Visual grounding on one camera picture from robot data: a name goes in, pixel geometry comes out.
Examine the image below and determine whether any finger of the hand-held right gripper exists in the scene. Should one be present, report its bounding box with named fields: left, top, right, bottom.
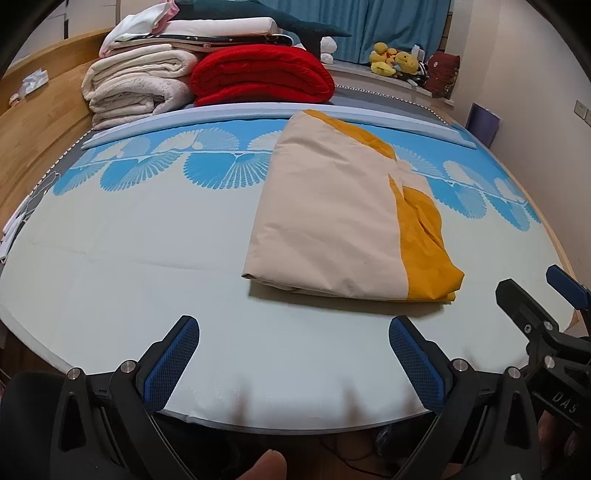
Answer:
left=546, top=264, right=591, bottom=319
left=495, top=278, right=561, bottom=366

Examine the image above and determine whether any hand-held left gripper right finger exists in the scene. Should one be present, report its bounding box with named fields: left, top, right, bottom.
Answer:
left=389, top=316, right=546, bottom=480

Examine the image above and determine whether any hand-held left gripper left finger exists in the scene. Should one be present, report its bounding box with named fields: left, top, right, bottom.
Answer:
left=48, top=315, right=201, bottom=480

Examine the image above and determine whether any beige and yellow hooded coat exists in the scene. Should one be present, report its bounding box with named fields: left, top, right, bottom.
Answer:
left=241, top=109, right=465, bottom=305

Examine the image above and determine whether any person's right hand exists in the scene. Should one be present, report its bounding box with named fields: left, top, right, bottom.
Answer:
left=536, top=408, right=585, bottom=469

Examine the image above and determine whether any person's left hand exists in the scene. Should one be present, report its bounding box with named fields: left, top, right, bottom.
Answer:
left=239, top=450, right=288, bottom=480

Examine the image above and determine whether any blue patterned bed mat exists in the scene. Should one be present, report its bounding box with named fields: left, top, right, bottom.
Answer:
left=0, top=115, right=578, bottom=432

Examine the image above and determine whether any person's left leg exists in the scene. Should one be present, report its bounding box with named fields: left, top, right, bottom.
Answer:
left=0, top=369, right=63, bottom=480

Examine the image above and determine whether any purple bag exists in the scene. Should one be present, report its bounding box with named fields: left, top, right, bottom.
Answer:
left=465, top=102, right=500, bottom=148

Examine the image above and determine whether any dark red cushion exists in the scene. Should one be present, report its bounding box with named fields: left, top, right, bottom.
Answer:
left=424, top=52, right=461, bottom=99

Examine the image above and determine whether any grey bed mattress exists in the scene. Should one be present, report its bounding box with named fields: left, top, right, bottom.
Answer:
left=32, top=85, right=462, bottom=185

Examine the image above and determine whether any white fleece blanket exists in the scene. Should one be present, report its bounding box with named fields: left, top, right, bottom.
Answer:
left=90, top=76, right=195, bottom=131

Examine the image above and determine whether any wooden bed headboard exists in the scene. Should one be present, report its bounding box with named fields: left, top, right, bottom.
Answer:
left=0, top=28, right=123, bottom=232

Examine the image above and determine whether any yellow plush toy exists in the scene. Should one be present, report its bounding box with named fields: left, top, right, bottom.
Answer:
left=369, top=42, right=400, bottom=76
left=390, top=52, right=421, bottom=78

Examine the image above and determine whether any cream folded blanket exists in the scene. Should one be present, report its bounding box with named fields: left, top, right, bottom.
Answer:
left=83, top=46, right=199, bottom=93

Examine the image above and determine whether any red folded blanket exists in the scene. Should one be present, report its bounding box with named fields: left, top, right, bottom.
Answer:
left=191, top=45, right=335, bottom=108

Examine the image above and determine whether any tissue pack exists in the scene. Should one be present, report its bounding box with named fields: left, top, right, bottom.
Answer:
left=21, top=69, right=49, bottom=97

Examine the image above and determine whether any blue curtain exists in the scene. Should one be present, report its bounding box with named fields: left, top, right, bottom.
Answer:
left=263, top=0, right=451, bottom=65

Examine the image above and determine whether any dark-trimmed folded sheet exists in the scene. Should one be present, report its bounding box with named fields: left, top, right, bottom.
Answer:
left=111, top=30, right=294, bottom=52

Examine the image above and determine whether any white folded quilt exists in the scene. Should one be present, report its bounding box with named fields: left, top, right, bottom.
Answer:
left=161, top=16, right=278, bottom=40

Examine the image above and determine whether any white and pink cloth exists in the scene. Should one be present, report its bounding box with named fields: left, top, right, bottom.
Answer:
left=99, top=0, right=181, bottom=58

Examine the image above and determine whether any teal shark plush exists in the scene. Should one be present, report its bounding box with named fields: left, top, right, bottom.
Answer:
left=173, top=0, right=352, bottom=56

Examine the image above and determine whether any white wardrobe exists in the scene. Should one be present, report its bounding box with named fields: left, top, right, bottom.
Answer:
left=0, top=0, right=121, bottom=61

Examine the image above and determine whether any black floor cable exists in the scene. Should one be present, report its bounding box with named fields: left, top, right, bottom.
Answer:
left=318, top=434, right=384, bottom=463

